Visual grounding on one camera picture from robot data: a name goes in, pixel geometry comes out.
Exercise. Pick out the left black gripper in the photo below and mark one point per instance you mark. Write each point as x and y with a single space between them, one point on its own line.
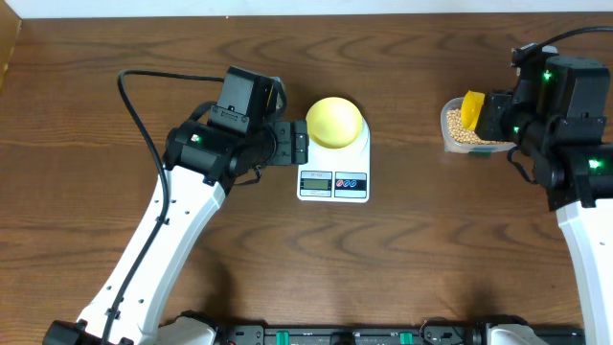
297 142

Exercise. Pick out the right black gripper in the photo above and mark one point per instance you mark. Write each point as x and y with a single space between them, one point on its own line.
493 103

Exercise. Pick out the yellow measuring scoop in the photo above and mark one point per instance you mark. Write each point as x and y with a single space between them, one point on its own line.
471 107

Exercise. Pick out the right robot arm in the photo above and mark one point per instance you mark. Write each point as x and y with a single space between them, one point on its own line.
555 116

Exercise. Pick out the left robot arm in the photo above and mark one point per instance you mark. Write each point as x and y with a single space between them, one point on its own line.
221 141

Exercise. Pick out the pale yellow bowl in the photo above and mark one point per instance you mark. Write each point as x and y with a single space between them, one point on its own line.
334 123

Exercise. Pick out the white digital kitchen scale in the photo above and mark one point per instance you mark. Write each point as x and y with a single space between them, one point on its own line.
337 175

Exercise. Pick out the soybeans in container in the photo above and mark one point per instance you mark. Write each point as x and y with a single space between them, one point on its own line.
453 128

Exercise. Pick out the clear plastic container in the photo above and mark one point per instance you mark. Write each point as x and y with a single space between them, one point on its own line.
451 146

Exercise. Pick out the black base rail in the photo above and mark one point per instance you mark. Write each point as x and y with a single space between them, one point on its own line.
430 332

